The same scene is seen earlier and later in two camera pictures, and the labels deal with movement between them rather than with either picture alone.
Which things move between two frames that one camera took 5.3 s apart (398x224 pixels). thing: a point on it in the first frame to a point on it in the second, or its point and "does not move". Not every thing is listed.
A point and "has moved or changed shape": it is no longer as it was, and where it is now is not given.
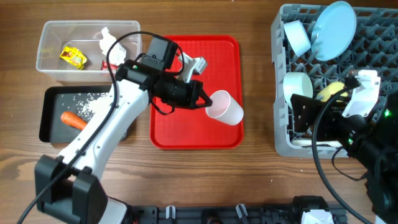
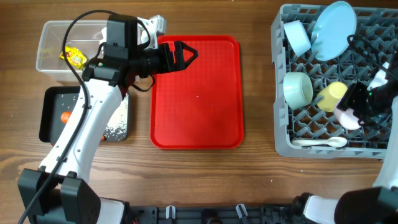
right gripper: x=311 y=109 to x=351 y=100
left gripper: x=195 y=91 to x=168 y=65
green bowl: x=298 y=83 does not move
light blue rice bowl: x=297 y=36 does not move
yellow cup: x=329 y=89 does not move
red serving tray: x=194 y=129 does not move
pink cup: x=224 y=108 has moved or changed shape
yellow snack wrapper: x=73 y=55 does not move
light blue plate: x=333 y=30 does not move
